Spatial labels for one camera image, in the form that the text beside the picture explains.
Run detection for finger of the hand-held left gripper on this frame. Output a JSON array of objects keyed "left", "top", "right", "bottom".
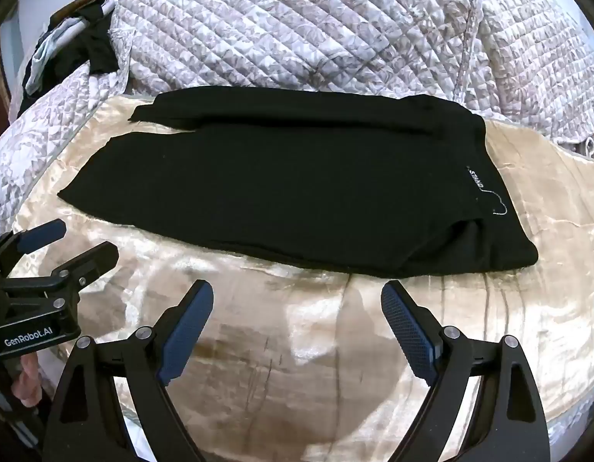
[
  {"left": 0, "top": 218, "right": 68, "bottom": 271},
  {"left": 2, "top": 241, "right": 121, "bottom": 303}
]

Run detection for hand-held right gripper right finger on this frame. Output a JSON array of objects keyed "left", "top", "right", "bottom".
[{"left": 380, "top": 279, "right": 550, "bottom": 462}]

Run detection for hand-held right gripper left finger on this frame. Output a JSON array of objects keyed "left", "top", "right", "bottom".
[{"left": 42, "top": 279, "right": 215, "bottom": 462}]

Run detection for black pants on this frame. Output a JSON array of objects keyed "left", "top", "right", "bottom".
[{"left": 56, "top": 85, "right": 539, "bottom": 280}]

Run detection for person's left hand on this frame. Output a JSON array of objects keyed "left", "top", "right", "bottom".
[{"left": 14, "top": 353, "right": 44, "bottom": 407}]

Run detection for golden satin blanket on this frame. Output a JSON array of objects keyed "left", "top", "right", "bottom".
[{"left": 8, "top": 92, "right": 594, "bottom": 462}]

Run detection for light blue cloth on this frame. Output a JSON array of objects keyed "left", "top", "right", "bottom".
[{"left": 23, "top": 26, "right": 86, "bottom": 97}]

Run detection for black cloth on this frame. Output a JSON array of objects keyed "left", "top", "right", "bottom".
[{"left": 18, "top": 2, "right": 120, "bottom": 119}]

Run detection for brown wooden headboard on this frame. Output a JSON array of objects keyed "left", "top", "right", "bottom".
[{"left": 47, "top": 0, "right": 122, "bottom": 25}]

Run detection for floral quilted comforter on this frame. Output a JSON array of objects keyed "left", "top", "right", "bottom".
[{"left": 0, "top": 0, "right": 594, "bottom": 236}]

